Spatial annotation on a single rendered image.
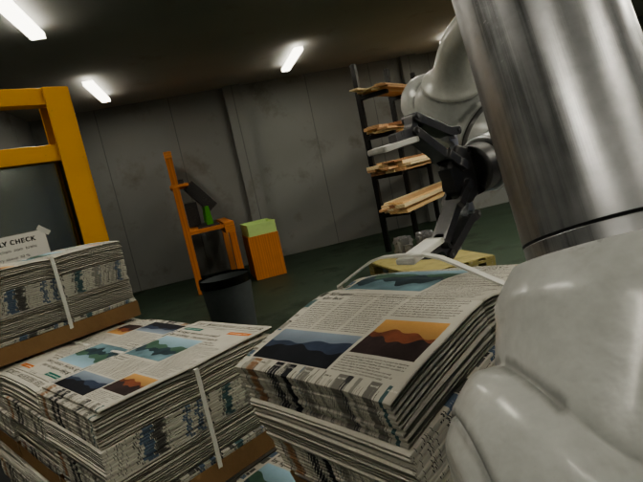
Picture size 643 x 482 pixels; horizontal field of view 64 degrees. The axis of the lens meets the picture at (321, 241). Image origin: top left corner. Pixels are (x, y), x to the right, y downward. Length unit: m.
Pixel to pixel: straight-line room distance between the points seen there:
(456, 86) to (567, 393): 0.68
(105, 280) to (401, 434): 1.15
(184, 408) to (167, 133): 8.41
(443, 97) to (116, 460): 0.79
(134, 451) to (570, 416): 0.78
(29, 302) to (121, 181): 7.88
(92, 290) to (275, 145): 7.94
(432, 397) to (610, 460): 0.26
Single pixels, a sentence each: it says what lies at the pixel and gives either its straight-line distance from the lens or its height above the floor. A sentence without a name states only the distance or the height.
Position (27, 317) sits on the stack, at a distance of 1.47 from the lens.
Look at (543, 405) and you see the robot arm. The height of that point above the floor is 1.23.
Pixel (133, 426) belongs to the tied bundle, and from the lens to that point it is 0.94.
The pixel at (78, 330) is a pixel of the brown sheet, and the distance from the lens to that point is 1.50.
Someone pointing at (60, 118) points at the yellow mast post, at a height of 1.74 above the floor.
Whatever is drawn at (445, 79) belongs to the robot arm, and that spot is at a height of 1.46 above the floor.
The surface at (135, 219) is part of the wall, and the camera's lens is 9.26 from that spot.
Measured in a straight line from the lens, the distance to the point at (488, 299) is 0.58.
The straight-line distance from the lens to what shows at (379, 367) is 0.51.
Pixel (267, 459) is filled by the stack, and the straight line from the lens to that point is 1.10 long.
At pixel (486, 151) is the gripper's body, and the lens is 0.77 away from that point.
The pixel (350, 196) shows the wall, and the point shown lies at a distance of 9.53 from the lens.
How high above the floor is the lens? 1.36
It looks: 8 degrees down
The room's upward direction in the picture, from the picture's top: 12 degrees counter-clockwise
